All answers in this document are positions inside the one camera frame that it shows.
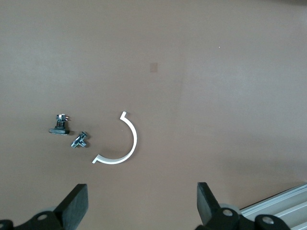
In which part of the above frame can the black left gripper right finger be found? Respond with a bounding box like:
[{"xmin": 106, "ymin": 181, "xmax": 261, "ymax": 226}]
[{"xmin": 196, "ymin": 182, "xmax": 240, "ymax": 230}]

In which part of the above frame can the aluminium profile rail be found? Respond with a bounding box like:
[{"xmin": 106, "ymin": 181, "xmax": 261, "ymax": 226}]
[{"xmin": 239, "ymin": 183, "xmax": 307, "ymax": 230}]

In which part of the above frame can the white half-ring clamp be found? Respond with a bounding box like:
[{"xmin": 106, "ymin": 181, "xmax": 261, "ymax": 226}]
[{"xmin": 92, "ymin": 111, "xmax": 138, "ymax": 165}]

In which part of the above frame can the black flat-head switch part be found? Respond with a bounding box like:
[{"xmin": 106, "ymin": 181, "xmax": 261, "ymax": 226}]
[{"xmin": 48, "ymin": 114, "xmax": 72, "ymax": 136}]

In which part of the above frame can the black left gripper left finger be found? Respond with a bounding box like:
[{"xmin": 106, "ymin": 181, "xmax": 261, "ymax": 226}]
[{"xmin": 14, "ymin": 184, "xmax": 89, "ymax": 230}]

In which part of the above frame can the small chrome metal fitting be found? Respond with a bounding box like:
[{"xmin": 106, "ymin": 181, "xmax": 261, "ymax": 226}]
[{"xmin": 71, "ymin": 130, "xmax": 90, "ymax": 149}]

